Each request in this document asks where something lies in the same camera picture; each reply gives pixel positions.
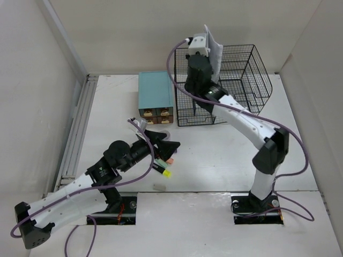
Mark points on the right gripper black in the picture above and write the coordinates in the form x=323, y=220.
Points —
x=209, y=60

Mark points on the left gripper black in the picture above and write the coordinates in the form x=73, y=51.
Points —
x=165, y=148

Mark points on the orange highlighter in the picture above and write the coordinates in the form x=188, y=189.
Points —
x=170, y=161

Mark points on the white spiral notebook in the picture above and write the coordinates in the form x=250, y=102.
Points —
x=215, y=54

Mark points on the teal mini drawer chest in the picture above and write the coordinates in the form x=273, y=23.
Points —
x=155, y=97

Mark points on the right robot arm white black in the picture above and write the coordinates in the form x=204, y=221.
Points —
x=272, y=143

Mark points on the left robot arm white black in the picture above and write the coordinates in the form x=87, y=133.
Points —
x=93, y=191

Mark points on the green highlighter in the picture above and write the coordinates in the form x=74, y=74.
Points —
x=161, y=163

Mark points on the yellow highlighter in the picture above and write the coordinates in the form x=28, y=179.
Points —
x=162, y=170

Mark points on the grey eraser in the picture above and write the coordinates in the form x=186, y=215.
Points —
x=159, y=187

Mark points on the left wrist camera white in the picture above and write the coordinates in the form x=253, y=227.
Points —
x=138, y=126

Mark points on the black wire mesh organizer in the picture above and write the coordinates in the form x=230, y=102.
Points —
x=242, y=74

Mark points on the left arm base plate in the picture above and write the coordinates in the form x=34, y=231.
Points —
x=124, y=214

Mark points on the aluminium rail frame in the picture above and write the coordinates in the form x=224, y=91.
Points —
x=68, y=167

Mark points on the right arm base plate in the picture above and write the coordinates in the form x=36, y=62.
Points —
x=250, y=211

